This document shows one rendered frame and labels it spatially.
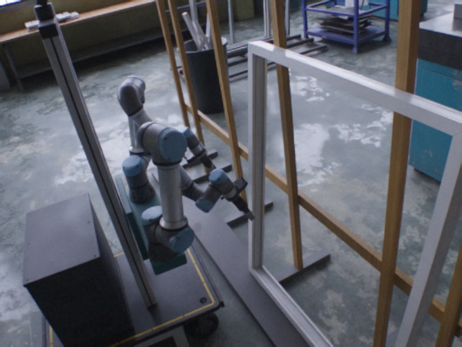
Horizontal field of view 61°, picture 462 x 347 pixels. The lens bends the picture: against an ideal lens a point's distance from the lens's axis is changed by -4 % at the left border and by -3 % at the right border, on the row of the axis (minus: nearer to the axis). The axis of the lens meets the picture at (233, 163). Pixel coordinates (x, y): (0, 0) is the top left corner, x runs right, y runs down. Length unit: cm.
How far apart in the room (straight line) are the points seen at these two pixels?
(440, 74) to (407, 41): 177
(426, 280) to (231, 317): 139
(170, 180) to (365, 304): 146
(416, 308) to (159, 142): 105
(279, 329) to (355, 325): 42
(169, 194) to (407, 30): 100
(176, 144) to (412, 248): 188
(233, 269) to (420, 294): 148
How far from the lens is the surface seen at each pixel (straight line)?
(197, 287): 228
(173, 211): 163
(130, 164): 221
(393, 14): 792
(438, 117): 121
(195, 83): 469
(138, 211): 223
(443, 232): 132
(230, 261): 274
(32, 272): 196
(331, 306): 252
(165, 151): 147
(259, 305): 248
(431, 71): 311
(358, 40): 633
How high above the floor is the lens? 200
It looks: 32 degrees down
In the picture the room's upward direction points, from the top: 10 degrees counter-clockwise
